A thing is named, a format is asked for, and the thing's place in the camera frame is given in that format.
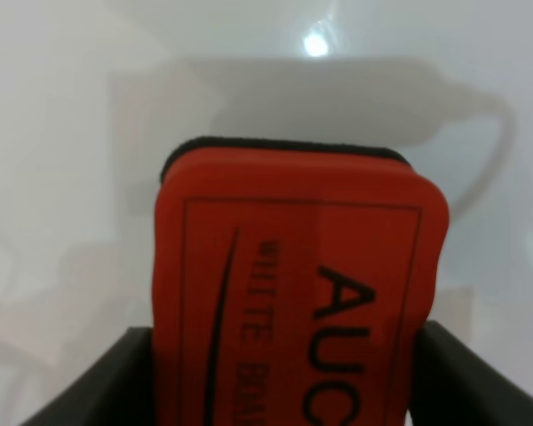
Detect white whiteboard with grey frame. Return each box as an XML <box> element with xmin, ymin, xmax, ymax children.
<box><xmin>0</xmin><ymin>1</ymin><xmax>533</xmax><ymax>425</ymax></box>

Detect red whiteboard eraser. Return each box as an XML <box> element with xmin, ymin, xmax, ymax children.
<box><xmin>152</xmin><ymin>138</ymin><xmax>449</xmax><ymax>425</ymax></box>

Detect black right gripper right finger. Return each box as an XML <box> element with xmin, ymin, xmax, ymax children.
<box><xmin>409</xmin><ymin>320</ymin><xmax>533</xmax><ymax>425</ymax></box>

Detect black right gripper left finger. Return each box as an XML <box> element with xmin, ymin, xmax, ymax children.
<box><xmin>24</xmin><ymin>327</ymin><xmax>156</xmax><ymax>425</ymax></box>

